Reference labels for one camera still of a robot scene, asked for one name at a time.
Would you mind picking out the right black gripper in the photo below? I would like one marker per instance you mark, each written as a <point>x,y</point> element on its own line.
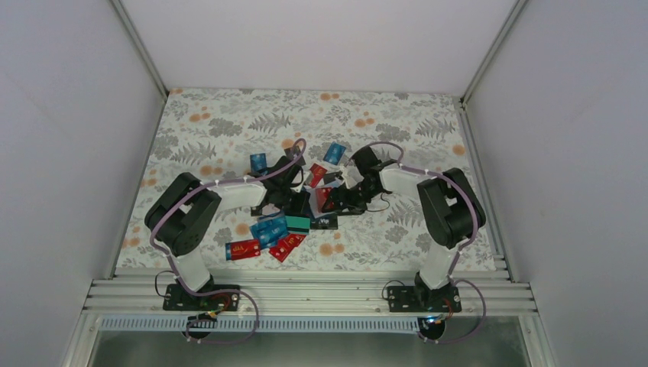
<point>346,202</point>

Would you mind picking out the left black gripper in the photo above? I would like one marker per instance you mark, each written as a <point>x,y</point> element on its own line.
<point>277,206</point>

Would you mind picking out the dark blue card holder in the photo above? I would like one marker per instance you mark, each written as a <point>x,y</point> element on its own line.
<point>315,213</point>

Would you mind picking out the red VIP card gold text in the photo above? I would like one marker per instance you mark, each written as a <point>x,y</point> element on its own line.
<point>324,204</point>

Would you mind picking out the red VIP card front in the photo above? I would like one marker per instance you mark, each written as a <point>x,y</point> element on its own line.
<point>286,245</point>

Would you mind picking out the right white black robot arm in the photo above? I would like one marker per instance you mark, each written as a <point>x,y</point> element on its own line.
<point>451,211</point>

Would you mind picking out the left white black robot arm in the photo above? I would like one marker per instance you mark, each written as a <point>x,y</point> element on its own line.
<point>180,217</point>

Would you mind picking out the small black LOGO card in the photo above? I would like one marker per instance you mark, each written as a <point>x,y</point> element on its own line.
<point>327,222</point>

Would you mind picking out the blue card upper left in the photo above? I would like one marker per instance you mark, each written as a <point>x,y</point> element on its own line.
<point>258,163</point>

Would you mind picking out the teal green card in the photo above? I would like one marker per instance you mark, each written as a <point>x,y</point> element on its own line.
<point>298,224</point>

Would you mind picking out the red card centre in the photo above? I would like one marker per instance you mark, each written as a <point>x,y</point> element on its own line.
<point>317,173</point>

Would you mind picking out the blue card left pile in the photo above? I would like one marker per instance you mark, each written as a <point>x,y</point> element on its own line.
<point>269,230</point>

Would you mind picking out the light blue card far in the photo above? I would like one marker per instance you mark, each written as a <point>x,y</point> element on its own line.
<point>334,153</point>

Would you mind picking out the red card left pile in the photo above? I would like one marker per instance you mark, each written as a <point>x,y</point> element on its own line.
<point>245,249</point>

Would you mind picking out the blue card front bottom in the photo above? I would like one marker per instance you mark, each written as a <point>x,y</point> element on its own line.
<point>228,251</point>

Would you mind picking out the floral patterned table mat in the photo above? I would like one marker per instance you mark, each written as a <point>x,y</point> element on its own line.
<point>211,133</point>

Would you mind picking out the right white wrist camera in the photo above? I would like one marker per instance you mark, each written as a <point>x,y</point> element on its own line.
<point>349,176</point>

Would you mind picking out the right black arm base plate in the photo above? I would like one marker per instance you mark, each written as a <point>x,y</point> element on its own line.
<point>411,299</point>

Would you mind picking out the perforated grey cable duct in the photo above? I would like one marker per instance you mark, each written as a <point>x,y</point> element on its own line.
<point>265,324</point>

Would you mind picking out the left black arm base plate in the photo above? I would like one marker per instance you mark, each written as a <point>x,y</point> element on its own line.
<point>177,299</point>

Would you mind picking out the aluminium mounting rail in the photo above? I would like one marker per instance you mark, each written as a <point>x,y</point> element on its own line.
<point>313,293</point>

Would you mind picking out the aluminium corner frame post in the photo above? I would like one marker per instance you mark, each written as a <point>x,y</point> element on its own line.
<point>138,43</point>

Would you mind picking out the right aluminium frame post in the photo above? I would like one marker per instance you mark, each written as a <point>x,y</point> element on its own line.
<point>510,21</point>

